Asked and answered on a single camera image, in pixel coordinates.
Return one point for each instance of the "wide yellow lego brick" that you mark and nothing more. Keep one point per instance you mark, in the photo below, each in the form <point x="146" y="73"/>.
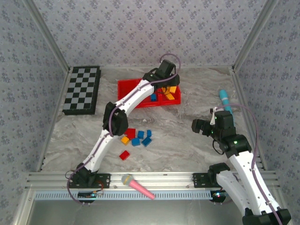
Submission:
<point x="163" y="90"/>

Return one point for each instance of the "small yellow lego brick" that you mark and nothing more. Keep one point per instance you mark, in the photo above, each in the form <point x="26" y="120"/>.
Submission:
<point x="172" y="89"/>
<point x="170" y="97"/>
<point x="125" y="140"/>

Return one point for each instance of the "small blue lego brick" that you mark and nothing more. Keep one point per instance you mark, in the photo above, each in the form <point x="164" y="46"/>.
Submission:
<point x="146" y="141"/>
<point x="149" y="133"/>
<point x="153" y="97"/>
<point x="136" y="142"/>
<point x="140" y="134"/>

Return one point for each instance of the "small red lego brick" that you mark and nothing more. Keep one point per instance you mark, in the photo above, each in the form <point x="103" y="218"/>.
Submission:
<point x="124" y="155"/>

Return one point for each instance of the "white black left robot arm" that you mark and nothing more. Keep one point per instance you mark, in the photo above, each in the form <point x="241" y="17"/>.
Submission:
<point x="131" y="98"/>

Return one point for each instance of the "teal toy microphone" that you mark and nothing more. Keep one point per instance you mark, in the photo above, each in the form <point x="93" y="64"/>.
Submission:
<point x="223" y="97"/>

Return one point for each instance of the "small circuit board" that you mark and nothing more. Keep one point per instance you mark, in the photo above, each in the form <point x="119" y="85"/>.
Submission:
<point x="92" y="194"/>
<point x="218" y="195"/>

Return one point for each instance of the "large red lego brick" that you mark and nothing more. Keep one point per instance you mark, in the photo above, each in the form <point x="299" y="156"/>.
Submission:
<point x="131" y="134"/>

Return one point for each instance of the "black grey chessboard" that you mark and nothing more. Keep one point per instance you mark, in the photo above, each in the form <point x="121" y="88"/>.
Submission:
<point x="82" y="89"/>

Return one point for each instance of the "pink toy microphone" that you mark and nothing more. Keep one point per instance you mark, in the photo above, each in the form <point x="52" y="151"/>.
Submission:
<point x="140" y="187"/>

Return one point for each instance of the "aluminium table end rail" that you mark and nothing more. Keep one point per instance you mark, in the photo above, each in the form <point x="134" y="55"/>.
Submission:
<point x="131" y="67"/>

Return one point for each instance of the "aluminium table side rail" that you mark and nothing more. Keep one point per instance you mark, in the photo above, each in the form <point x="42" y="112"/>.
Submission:
<point x="242" y="93"/>
<point x="62" y="89"/>

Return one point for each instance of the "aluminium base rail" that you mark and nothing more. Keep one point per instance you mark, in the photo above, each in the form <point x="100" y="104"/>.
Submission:
<point x="164" y="180"/>

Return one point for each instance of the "aluminium frame post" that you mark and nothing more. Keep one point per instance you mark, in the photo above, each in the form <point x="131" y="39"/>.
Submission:
<point x="48" y="35"/>
<point x="254" y="35"/>

